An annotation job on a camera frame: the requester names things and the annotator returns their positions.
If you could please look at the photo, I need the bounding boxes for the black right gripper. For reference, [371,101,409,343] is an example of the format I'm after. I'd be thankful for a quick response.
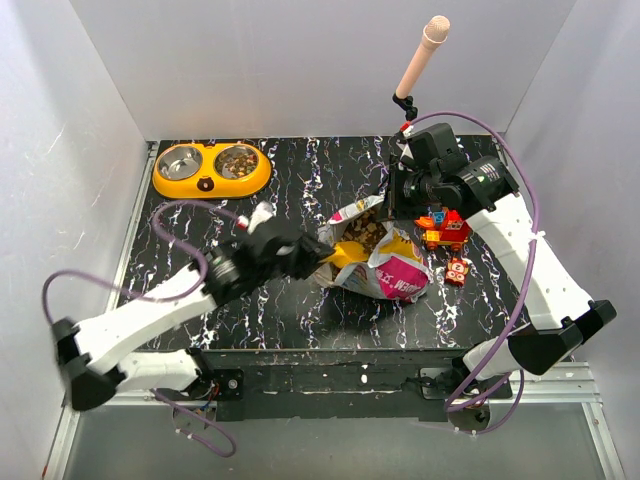
[375,162,440,221]

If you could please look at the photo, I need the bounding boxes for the yellow plastic scoop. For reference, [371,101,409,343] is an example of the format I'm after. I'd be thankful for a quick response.
[323,241,369,269]

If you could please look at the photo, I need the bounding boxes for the cat food bag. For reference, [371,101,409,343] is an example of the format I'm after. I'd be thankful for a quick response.
[314,195,429,303]

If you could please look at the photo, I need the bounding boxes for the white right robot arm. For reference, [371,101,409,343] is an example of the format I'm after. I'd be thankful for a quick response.
[381,154,617,398]

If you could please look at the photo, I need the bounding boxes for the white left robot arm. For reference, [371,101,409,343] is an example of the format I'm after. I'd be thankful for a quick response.
[52,218,335,411]

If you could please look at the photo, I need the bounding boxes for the yellow double pet bowl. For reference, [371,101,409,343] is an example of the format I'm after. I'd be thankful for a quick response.
[152,143,273,200]

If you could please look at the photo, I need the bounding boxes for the red toy brick vehicle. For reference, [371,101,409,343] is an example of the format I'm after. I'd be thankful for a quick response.
[414,207,471,252]

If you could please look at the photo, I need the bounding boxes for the black microphone stand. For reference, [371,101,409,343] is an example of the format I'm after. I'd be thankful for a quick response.
[374,93,418,194]

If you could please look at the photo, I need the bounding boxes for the red number toy block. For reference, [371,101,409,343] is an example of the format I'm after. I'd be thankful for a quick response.
[444,257,469,286]

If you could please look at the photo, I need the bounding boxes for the pink microphone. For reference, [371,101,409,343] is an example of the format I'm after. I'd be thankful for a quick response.
[395,15,451,99]

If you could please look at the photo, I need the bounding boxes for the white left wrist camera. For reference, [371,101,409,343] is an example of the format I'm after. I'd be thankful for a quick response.
[236,201,274,234]

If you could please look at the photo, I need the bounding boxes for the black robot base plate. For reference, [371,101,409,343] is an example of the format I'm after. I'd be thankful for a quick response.
[169,347,571,424]

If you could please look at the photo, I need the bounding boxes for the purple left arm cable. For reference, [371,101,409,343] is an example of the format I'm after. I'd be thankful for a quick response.
[42,200,251,457]

